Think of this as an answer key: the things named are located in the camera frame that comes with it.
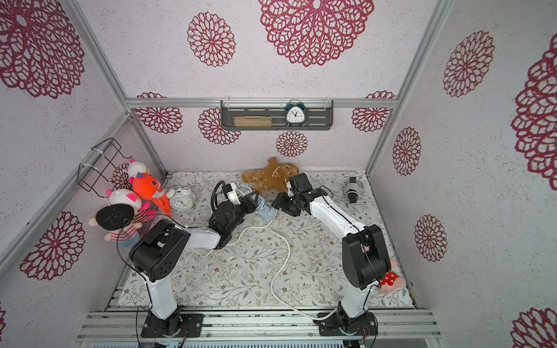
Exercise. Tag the pink striped pig plush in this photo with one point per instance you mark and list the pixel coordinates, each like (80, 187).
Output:
(143, 213)

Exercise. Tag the orange fox plush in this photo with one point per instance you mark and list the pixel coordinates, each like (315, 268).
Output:
(148, 188)

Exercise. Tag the beige pouch on shelf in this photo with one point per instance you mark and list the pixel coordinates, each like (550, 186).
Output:
(253, 122)

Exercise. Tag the black-haired doll plush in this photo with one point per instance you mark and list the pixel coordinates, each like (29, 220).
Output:
(118, 222)

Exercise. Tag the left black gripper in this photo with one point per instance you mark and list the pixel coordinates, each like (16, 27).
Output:
(246, 201)

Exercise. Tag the black wire basket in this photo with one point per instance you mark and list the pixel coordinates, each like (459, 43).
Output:
(108, 171)

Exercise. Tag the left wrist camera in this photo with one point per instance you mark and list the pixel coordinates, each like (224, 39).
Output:
(231, 194)

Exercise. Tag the teal alarm clock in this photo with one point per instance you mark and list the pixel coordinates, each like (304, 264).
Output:
(295, 115)

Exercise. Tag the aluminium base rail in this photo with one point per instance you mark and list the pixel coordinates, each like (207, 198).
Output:
(210, 324)

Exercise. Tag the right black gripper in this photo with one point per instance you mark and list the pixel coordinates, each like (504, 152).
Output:
(286, 201)

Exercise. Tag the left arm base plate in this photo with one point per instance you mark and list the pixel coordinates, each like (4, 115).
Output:
(174, 325)

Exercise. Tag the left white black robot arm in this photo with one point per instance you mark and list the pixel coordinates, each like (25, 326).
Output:
(157, 253)

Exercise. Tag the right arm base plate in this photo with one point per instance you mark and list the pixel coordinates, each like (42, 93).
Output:
(341, 325)

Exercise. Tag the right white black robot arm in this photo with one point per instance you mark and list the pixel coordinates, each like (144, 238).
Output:
(365, 259)

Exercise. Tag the white round alarm clock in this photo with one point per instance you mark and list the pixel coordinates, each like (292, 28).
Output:
(182, 198)

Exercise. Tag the pink red dotted plush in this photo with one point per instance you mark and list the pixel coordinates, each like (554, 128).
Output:
(391, 282)

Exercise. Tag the grey wall shelf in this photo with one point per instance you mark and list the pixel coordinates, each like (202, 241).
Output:
(320, 114)

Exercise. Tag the brown teddy bear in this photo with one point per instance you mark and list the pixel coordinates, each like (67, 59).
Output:
(273, 177)

